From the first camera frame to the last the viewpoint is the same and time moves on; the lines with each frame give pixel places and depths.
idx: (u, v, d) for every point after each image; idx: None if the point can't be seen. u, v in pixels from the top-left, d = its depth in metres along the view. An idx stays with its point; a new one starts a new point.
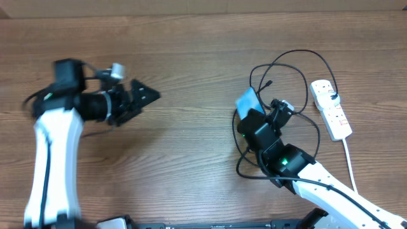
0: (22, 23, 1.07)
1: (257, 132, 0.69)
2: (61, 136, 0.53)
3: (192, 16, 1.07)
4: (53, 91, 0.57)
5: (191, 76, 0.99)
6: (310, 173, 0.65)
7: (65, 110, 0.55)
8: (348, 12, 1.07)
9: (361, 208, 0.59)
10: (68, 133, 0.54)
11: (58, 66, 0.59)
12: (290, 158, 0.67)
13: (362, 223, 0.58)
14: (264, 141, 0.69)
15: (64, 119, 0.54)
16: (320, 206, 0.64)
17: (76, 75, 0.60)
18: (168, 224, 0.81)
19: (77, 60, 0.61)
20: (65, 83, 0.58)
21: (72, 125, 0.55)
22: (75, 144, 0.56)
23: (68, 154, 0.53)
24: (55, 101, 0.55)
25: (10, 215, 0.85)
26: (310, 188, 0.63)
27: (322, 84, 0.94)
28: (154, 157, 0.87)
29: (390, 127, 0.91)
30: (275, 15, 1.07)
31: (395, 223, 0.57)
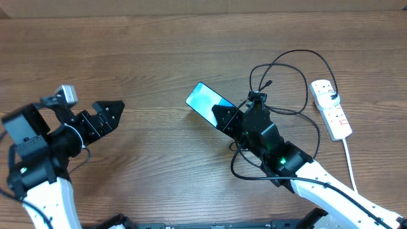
0: (23, 24, 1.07)
1: (263, 133, 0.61)
2: (56, 209, 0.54)
3: (192, 16, 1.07)
4: (23, 162, 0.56)
5: (191, 76, 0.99)
6: (308, 170, 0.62)
7: (51, 181, 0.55)
8: (347, 12, 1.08)
9: (357, 205, 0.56)
10: (63, 204, 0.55)
11: (11, 125, 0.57)
12: (288, 158, 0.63)
13: (357, 220, 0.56)
14: (271, 142, 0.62)
15: (54, 192, 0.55)
16: (317, 203, 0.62)
17: (35, 126, 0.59)
18: (168, 224, 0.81)
19: (28, 112, 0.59)
20: (32, 142, 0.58)
21: (64, 195, 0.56)
22: (74, 208, 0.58)
23: (70, 220, 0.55)
24: (36, 173, 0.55)
25: (9, 215, 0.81)
26: (307, 187, 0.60)
27: (322, 84, 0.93)
28: (154, 157, 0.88)
29: (390, 127, 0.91)
30: (275, 15, 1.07)
31: (392, 220, 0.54)
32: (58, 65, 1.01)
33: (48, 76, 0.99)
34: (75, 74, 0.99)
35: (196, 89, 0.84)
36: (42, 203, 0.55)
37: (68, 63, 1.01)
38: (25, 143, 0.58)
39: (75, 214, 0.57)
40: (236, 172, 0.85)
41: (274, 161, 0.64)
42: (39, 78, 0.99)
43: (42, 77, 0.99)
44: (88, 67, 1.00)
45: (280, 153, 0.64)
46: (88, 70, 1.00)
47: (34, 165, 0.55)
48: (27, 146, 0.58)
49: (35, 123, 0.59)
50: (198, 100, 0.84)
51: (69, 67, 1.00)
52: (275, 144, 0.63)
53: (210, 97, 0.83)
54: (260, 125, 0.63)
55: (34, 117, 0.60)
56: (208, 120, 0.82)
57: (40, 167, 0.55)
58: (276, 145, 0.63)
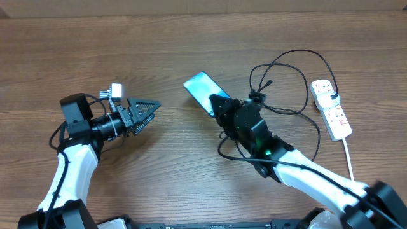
0: (23, 24, 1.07)
1: (252, 128, 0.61)
2: (77, 156, 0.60)
3: (192, 16, 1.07)
4: (71, 134, 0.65)
5: (191, 76, 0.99)
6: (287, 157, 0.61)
7: (82, 144, 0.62)
8: (347, 12, 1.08)
9: (327, 179, 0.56)
10: (84, 159, 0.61)
11: (65, 109, 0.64)
12: (274, 151, 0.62)
13: (330, 193, 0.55)
14: (259, 136, 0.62)
15: (81, 149, 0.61)
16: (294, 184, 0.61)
17: (83, 112, 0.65)
18: (168, 224, 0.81)
19: (81, 98, 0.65)
20: (79, 124, 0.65)
21: (89, 155, 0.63)
22: (87, 173, 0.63)
23: (81, 175, 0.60)
24: (75, 143, 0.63)
25: (10, 215, 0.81)
26: (286, 170, 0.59)
27: (322, 84, 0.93)
28: (153, 157, 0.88)
29: (390, 127, 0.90)
30: (275, 15, 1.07)
31: (359, 188, 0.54)
32: (58, 65, 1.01)
33: (48, 75, 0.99)
34: (75, 73, 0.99)
35: (198, 76, 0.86)
36: (71, 152, 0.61)
37: (68, 63, 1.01)
38: (74, 124, 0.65)
39: (86, 179, 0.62)
40: (221, 151, 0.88)
41: (261, 153, 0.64)
42: (39, 78, 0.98)
43: (42, 77, 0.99)
44: (88, 67, 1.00)
45: (267, 145, 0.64)
46: (88, 70, 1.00)
47: (76, 140, 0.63)
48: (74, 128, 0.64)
49: (84, 109, 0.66)
50: (198, 86, 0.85)
51: (69, 67, 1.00)
52: (264, 138, 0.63)
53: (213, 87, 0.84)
54: (250, 121, 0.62)
55: (83, 104, 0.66)
56: (203, 105, 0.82)
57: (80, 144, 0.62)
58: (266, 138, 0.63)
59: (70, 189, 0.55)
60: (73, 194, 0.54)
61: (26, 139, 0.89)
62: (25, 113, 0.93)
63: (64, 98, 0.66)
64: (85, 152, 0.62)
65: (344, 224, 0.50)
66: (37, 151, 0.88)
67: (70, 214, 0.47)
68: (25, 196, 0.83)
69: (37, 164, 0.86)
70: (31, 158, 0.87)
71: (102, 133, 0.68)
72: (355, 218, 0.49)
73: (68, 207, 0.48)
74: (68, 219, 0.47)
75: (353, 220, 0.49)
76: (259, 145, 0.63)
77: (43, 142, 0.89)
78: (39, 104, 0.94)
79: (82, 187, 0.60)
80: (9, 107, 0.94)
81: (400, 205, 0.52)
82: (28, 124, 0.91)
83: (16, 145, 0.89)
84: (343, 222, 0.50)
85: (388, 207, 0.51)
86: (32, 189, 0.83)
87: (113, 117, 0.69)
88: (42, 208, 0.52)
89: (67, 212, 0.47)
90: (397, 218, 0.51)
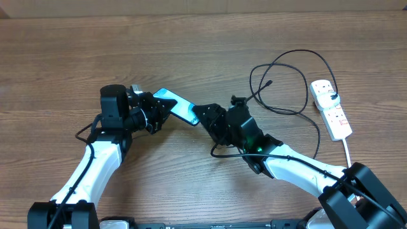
0: (23, 24, 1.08)
1: (243, 126, 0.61)
2: (103, 155, 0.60)
3: (192, 16, 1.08)
4: (106, 129, 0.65)
5: (191, 76, 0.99)
6: (278, 151, 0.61)
7: (112, 142, 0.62)
8: (346, 13, 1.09)
9: (308, 165, 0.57)
10: (109, 158, 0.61)
11: (104, 102, 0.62)
12: (265, 148, 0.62)
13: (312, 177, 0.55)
14: (250, 133, 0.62)
15: (109, 147, 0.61)
16: (288, 178, 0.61)
17: (121, 107, 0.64)
18: (168, 224, 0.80)
19: (121, 93, 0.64)
20: (114, 119, 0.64)
21: (114, 155, 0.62)
22: (107, 173, 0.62)
23: (102, 173, 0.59)
24: (105, 139, 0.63)
25: (9, 215, 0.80)
26: (274, 162, 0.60)
27: (322, 84, 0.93)
28: (154, 157, 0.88)
29: (390, 127, 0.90)
30: (275, 15, 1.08)
31: (338, 171, 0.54)
32: (58, 65, 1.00)
33: (49, 75, 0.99)
34: (75, 73, 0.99)
35: (160, 92, 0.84)
36: (100, 147, 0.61)
37: (68, 63, 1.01)
38: (109, 119, 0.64)
39: (105, 178, 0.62)
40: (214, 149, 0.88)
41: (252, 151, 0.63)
42: (39, 78, 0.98)
43: (42, 77, 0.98)
44: (88, 66, 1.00)
45: (257, 142, 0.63)
46: (88, 70, 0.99)
47: (107, 136, 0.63)
48: (109, 121, 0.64)
49: (122, 104, 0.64)
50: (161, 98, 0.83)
51: (69, 67, 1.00)
52: (254, 135, 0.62)
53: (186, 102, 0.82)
54: (241, 119, 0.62)
55: (123, 98, 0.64)
56: (182, 116, 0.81)
57: (110, 141, 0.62)
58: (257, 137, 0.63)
59: (87, 187, 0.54)
60: (88, 195, 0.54)
61: (27, 139, 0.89)
62: (25, 114, 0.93)
63: (104, 88, 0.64)
64: (112, 151, 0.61)
65: (323, 205, 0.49)
66: (37, 151, 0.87)
67: (81, 216, 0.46)
68: (25, 196, 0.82)
69: (37, 164, 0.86)
70: (32, 158, 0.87)
71: (135, 124, 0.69)
72: (334, 197, 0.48)
73: (81, 208, 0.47)
74: (77, 219, 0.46)
75: (331, 199, 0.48)
76: (251, 143, 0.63)
77: (43, 142, 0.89)
78: (39, 104, 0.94)
79: (99, 187, 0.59)
80: (9, 107, 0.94)
81: (381, 185, 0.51)
82: (28, 124, 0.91)
83: (16, 145, 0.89)
84: (322, 205, 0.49)
85: (366, 186, 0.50)
86: (32, 189, 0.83)
87: (143, 109, 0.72)
88: (56, 200, 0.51)
89: (79, 212, 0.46)
90: (378, 197, 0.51)
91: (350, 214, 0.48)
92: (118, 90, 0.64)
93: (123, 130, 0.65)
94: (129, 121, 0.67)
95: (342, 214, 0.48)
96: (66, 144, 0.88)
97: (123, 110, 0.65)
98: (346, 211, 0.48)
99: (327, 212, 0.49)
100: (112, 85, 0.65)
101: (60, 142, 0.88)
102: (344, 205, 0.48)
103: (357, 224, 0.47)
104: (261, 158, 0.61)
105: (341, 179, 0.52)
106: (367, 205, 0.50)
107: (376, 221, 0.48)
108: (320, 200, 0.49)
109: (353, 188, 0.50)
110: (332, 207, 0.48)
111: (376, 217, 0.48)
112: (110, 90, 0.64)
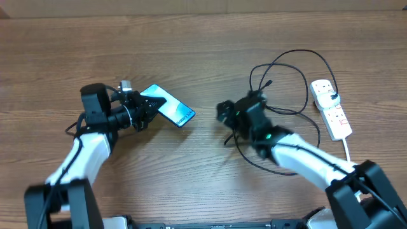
0: (23, 25, 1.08)
1: (248, 111, 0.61)
2: (91, 143, 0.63)
3: (192, 16, 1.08)
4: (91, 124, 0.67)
5: (191, 76, 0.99)
6: (288, 140, 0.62)
7: (98, 133, 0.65)
8: (346, 12, 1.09)
9: (318, 156, 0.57)
10: (98, 145, 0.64)
11: (85, 98, 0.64)
12: (275, 135, 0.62)
13: (320, 169, 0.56)
14: (257, 119, 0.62)
15: (97, 137, 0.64)
16: (294, 165, 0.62)
17: (102, 103, 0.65)
18: (168, 224, 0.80)
19: (102, 90, 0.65)
20: (96, 115, 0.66)
21: (103, 144, 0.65)
22: (97, 162, 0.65)
23: (93, 159, 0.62)
24: (92, 132, 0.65)
25: (9, 215, 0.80)
26: (283, 150, 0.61)
27: (322, 84, 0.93)
28: (154, 156, 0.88)
29: (390, 127, 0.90)
30: (275, 15, 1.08)
31: (349, 166, 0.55)
32: (58, 65, 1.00)
33: (49, 75, 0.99)
34: (75, 73, 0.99)
35: (151, 88, 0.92)
36: (88, 137, 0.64)
37: (68, 63, 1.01)
38: (91, 115, 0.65)
39: (96, 166, 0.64)
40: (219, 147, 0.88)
41: (261, 137, 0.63)
42: (40, 78, 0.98)
43: (42, 77, 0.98)
44: (88, 66, 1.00)
45: (265, 130, 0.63)
46: (88, 70, 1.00)
47: (92, 130, 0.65)
48: (93, 117, 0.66)
49: (103, 100, 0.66)
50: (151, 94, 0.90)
51: (69, 67, 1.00)
52: (262, 121, 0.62)
53: (173, 102, 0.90)
54: (247, 104, 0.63)
55: (103, 95, 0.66)
56: (168, 117, 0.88)
57: (96, 133, 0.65)
58: (264, 123, 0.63)
59: (79, 169, 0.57)
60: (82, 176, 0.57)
61: (27, 139, 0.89)
62: (25, 114, 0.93)
63: (85, 88, 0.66)
64: (100, 140, 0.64)
65: (329, 196, 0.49)
66: (37, 151, 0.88)
67: (76, 191, 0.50)
68: None
69: (37, 164, 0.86)
70: (32, 158, 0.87)
71: (119, 122, 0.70)
72: (341, 190, 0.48)
73: (74, 184, 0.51)
74: (74, 194, 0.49)
75: (338, 192, 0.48)
76: (259, 130, 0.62)
77: (43, 142, 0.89)
78: (40, 104, 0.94)
79: (91, 172, 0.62)
80: (9, 107, 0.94)
81: (389, 186, 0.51)
82: (28, 124, 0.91)
83: (16, 145, 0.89)
84: (328, 196, 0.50)
85: (375, 184, 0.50)
86: None
87: (128, 107, 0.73)
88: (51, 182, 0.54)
89: (74, 187, 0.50)
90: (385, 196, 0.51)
91: (354, 208, 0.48)
92: (98, 87, 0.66)
93: (107, 124, 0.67)
94: (112, 119, 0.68)
95: (347, 208, 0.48)
96: (67, 144, 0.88)
97: (105, 106, 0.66)
98: (351, 205, 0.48)
99: (331, 204, 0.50)
100: (92, 84, 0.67)
101: (60, 143, 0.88)
102: (350, 200, 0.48)
103: (359, 219, 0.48)
104: (270, 146, 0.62)
105: (351, 173, 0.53)
106: (372, 203, 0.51)
107: (378, 219, 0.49)
108: (328, 191, 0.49)
109: (363, 185, 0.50)
110: (337, 198, 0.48)
111: (379, 216, 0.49)
112: (90, 88, 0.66)
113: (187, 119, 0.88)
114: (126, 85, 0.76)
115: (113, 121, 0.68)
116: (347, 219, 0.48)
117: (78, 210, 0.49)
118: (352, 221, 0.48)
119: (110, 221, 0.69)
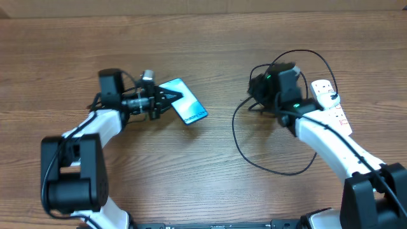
0: (23, 25, 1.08)
1: (282, 73, 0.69)
2: (104, 114, 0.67)
3: (192, 16, 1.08)
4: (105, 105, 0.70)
5: (191, 76, 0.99)
6: (319, 114, 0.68)
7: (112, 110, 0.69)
8: (346, 12, 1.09)
9: (345, 143, 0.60)
10: (111, 117, 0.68)
11: (102, 80, 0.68)
12: (301, 105, 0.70)
13: (343, 156, 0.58)
14: (287, 84, 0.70)
15: (110, 111, 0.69)
16: (315, 142, 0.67)
17: (117, 86, 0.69)
18: (168, 224, 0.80)
19: (117, 74, 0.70)
20: (112, 96, 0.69)
21: (115, 118, 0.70)
22: (109, 131, 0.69)
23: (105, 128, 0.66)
24: (107, 110, 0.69)
25: (9, 215, 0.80)
26: (308, 124, 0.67)
27: (322, 84, 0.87)
28: (154, 156, 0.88)
29: (390, 127, 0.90)
30: (275, 15, 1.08)
31: (376, 163, 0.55)
32: (58, 65, 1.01)
33: (49, 75, 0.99)
34: (75, 73, 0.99)
35: (173, 81, 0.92)
36: (102, 111, 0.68)
37: (68, 63, 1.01)
38: (107, 96, 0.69)
39: (108, 133, 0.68)
40: (223, 145, 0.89)
41: (287, 106, 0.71)
42: (40, 78, 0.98)
43: (42, 77, 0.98)
44: (88, 66, 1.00)
45: (294, 100, 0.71)
46: (88, 70, 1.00)
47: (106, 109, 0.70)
48: (107, 98, 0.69)
49: (119, 83, 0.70)
50: (172, 86, 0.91)
51: (69, 67, 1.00)
52: (292, 88, 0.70)
53: (191, 99, 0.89)
54: (282, 69, 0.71)
55: (119, 78, 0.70)
56: (179, 112, 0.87)
57: (110, 110, 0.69)
58: (293, 93, 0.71)
59: (91, 129, 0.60)
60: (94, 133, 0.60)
61: (27, 140, 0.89)
62: (25, 114, 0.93)
63: (102, 70, 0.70)
64: (112, 114, 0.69)
65: (346, 186, 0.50)
66: (37, 151, 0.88)
67: (88, 142, 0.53)
68: (25, 196, 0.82)
69: (37, 164, 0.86)
70: (32, 158, 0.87)
71: (129, 107, 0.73)
72: (360, 184, 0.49)
73: (87, 136, 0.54)
74: (86, 145, 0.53)
75: (358, 185, 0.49)
76: (287, 96, 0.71)
77: None
78: (40, 104, 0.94)
79: (103, 136, 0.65)
80: (9, 107, 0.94)
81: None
82: (28, 124, 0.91)
83: (16, 145, 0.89)
84: (346, 186, 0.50)
85: (397, 186, 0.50)
86: (32, 189, 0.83)
87: (142, 96, 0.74)
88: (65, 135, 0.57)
89: (86, 139, 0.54)
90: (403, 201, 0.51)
91: (369, 206, 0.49)
92: (114, 70, 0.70)
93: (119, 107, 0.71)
94: (124, 104, 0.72)
95: (361, 201, 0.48)
96: None
97: (119, 89, 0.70)
98: (365, 200, 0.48)
99: (346, 192, 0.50)
100: (109, 69, 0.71)
101: None
102: (367, 194, 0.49)
103: (370, 216, 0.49)
104: (295, 116, 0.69)
105: (375, 170, 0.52)
106: (384, 202, 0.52)
107: (385, 219, 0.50)
108: (348, 180, 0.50)
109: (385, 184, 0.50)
110: (355, 191, 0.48)
111: (386, 215, 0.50)
112: (107, 71, 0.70)
113: (196, 118, 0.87)
114: (147, 75, 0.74)
115: (125, 106, 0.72)
116: (357, 211, 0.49)
117: (86, 162, 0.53)
118: (361, 214, 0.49)
119: (116, 208, 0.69)
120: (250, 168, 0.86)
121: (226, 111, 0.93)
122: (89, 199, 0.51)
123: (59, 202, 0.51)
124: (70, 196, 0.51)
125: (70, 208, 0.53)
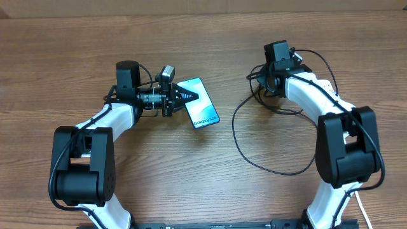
0: (23, 25, 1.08)
1: (275, 44, 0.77)
2: (117, 109, 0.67)
3: (192, 16, 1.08)
4: (121, 97, 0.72)
5: (191, 76, 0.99)
6: (304, 75, 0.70)
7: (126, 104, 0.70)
8: (346, 13, 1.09)
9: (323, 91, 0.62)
10: (124, 113, 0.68)
11: (120, 72, 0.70)
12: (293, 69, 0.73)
13: (321, 103, 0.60)
14: (280, 53, 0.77)
15: (124, 106, 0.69)
16: (302, 100, 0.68)
17: (133, 79, 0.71)
18: (168, 224, 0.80)
19: (135, 67, 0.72)
20: (128, 90, 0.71)
21: (128, 113, 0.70)
22: (121, 126, 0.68)
23: (117, 122, 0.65)
24: (121, 103, 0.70)
25: (9, 215, 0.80)
26: (296, 82, 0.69)
27: None
28: (154, 157, 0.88)
29: (390, 127, 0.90)
30: (275, 15, 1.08)
31: (348, 106, 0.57)
32: (58, 65, 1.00)
33: (49, 75, 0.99)
34: (75, 73, 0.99)
35: (193, 81, 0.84)
36: (116, 106, 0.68)
37: (68, 63, 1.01)
38: (123, 89, 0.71)
39: (119, 128, 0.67)
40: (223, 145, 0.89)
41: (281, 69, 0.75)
42: (40, 78, 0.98)
43: (42, 77, 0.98)
44: (88, 66, 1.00)
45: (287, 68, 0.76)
46: (88, 70, 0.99)
47: (121, 102, 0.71)
48: (123, 91, 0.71)
49: (135, 77, 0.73)
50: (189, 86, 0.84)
51: (69, 67, 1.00)
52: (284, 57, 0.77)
53: (207, 103, 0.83)
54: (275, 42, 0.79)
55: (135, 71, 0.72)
56: (190, 115, 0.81)
57: (124, 104, 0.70)
58: (286, 62, 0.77)
59: (104, 123, 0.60)
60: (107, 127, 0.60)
61: (27, 139, 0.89)
62: (25, 113, 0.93)
63: (120, 63, 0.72)
64: (126, 109, 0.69)
65: (319, 123, 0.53)
66: (37, 151, 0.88)
67: (100, 136, 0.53)
68: (25, 196, 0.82)
69: (37, 164, 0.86)
70: (32, 158, 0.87)
71: (142, 102, 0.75)
72: (332, 119, 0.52)
73: (100, 130, 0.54)
74: (97, 138, 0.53)
75: (329, 121, 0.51)
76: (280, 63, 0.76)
77: (43, 142, 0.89)
78: (39, 104, 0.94)
79: (115, 131, 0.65)
80: (9, 107, 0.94)
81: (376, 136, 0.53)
82: (28, 124, 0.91)
83: (16, 145, 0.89)
84: (318, 122, 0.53)
85: (366, 126, 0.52)
86: (32, 189, 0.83)
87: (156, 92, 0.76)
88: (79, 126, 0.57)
89: (98, 133, 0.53)
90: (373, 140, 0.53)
91: (338, 141, 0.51)
92: (132, 64, 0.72)
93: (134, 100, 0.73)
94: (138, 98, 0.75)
95: (331, 137, 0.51)
96: None
97: (135, 83, 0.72)
98: (336, 135, 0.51)
99: (318, 129, 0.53)
100: (127, 61, 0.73)
101: None
102: (337, 130, 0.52)
103: (338, 151, 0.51)
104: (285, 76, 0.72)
105: (348, 111, 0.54)
106: (354, 144, 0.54)
107: (354, 157, 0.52)
108: (321, 116, 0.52)
109: (357, 122, 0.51)
110: (325, 126, 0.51)
111: (355, 155, 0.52)
112: (125, 63, 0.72)
113: (207, 123, 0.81)
114: (167, 70, 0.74)
115: (138, 100, 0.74)
116: (327, 145, 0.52)
117: (98, 155, 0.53)
118: (331, 148, 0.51)
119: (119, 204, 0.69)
120: (250, 168, 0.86)
121: (226, 111, 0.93)
122: (95, 193, 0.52)
123: (65, 193, 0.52)
124: (78, 187, 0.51)
125: (75, 199, 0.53)
